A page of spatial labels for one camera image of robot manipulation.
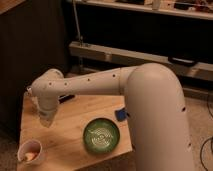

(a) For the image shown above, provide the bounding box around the clear plastic bottle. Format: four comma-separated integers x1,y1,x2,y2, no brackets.
26,86,35,98

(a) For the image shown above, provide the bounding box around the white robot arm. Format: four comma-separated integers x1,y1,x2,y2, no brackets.
31,63,195,171

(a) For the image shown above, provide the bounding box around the white ceramic cup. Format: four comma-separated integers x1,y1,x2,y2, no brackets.
17,139,44,165

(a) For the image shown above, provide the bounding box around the black floor cable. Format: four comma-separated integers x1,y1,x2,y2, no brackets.
199,96,213,171

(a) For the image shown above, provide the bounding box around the green ceramic bowl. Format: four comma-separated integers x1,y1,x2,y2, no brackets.
83,118,120,155

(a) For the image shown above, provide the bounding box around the metal stand pole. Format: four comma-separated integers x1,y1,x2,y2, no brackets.
72,0,83,46

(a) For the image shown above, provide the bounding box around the long case with handle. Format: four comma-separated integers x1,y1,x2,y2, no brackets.
69,41,213,81

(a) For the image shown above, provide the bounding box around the wooden side table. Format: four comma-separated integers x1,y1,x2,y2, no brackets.
17,95,132,171

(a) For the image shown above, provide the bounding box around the cluttered background shelf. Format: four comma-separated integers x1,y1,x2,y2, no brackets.
66,0,213,22

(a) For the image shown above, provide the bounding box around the blue sponge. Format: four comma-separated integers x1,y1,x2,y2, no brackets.
115,108,127,122

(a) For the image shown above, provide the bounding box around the black rectangular object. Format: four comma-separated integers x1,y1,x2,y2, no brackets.
59,95,75,103

